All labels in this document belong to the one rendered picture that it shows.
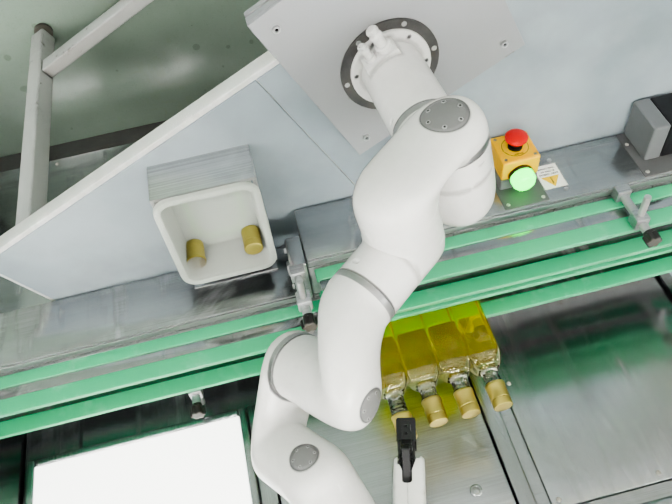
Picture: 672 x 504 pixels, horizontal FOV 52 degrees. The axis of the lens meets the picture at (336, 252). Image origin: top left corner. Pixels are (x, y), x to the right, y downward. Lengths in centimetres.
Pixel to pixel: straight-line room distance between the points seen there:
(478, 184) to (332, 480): 38
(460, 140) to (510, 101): 49
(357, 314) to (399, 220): 11
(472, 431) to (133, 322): 66
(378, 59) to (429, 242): 34
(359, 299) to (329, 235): 48
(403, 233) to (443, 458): 66
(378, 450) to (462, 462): 15
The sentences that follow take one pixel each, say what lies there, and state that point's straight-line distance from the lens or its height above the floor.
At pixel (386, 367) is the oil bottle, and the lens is 122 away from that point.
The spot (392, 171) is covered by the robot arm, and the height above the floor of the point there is 110.
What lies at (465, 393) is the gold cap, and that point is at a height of 113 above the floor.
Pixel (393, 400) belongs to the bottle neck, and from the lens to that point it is 121.
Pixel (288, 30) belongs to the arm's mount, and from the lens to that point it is 100.
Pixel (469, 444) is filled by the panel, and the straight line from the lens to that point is 134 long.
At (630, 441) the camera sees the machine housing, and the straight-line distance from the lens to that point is 143.
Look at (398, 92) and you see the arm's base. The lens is 96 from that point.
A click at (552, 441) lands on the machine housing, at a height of 119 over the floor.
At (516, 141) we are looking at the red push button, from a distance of 125.
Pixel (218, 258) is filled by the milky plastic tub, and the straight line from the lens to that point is 128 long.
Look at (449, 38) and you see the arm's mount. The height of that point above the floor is 77.
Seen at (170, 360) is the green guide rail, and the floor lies 94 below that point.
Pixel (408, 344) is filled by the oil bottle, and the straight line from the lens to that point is 124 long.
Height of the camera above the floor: 161
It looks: 38 degrees down
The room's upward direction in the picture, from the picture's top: 164 degrees clockwise
